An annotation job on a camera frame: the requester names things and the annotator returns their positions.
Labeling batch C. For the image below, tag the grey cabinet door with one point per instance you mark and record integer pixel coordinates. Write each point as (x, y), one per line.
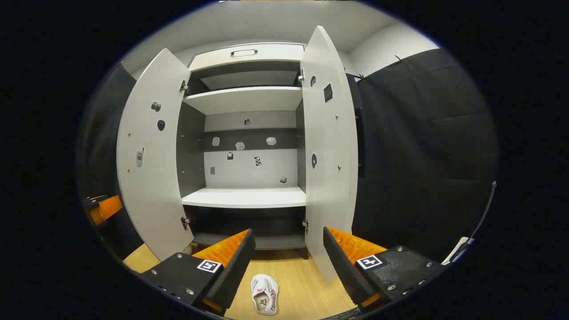
(329, 200)
(151, 186)

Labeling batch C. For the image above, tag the white canvas shoe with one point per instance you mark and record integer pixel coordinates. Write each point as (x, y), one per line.
(264, 295)

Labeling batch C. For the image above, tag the white cabinet shelf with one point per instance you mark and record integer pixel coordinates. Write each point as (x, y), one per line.
(244, 198)
(244, 100)

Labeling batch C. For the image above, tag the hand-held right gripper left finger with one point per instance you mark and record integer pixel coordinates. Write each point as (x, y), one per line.
(235, 271)

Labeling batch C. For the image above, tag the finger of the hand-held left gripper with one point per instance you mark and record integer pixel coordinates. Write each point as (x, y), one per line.
(106, 209)

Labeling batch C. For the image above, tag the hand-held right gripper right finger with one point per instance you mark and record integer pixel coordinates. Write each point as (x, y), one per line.
(344, 271)

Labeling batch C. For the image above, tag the white cabinet drawer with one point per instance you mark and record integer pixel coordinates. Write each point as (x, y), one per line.
(275, 52)

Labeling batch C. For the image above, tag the grey shoe cabinet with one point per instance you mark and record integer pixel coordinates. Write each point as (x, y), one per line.
(249, 169)

